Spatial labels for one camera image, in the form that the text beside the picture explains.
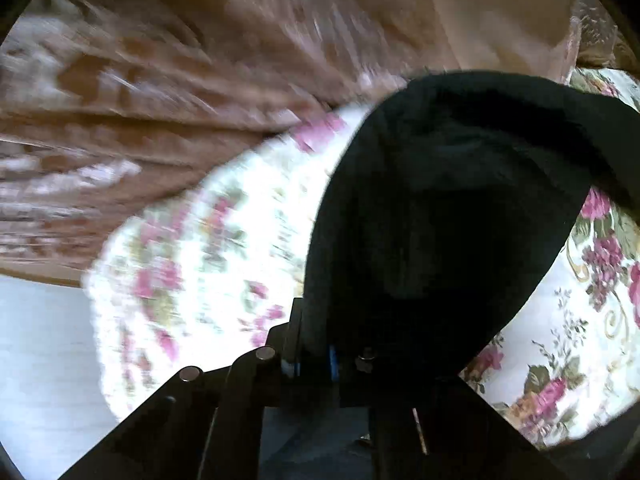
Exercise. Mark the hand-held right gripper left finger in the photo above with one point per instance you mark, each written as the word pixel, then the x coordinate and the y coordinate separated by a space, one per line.
pixel 287 347

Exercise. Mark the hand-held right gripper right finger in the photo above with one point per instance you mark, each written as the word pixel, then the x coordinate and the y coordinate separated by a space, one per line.
pixel 357 385

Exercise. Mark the black pants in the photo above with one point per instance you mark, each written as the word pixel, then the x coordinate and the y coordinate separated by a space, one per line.
pixel 450 210

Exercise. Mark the floral bed sheet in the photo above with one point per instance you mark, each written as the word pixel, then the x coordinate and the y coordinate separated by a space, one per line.
pixel 215 270

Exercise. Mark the brown patterned blanket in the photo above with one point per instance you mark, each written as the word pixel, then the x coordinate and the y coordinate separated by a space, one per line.
pixel 200 85

